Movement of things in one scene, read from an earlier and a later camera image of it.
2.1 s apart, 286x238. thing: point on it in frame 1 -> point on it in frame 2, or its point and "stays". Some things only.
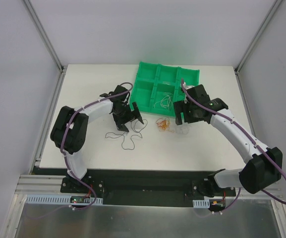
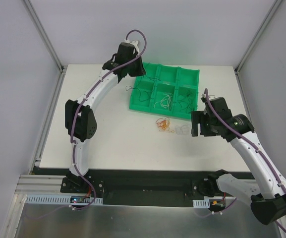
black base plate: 147,187 stays
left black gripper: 128,118 -> 135,67
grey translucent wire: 184,130 stays
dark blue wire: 137,125 -> 145,86
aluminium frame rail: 41,184 stays
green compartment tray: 156,87 stays
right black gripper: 181,112 -> 204,123
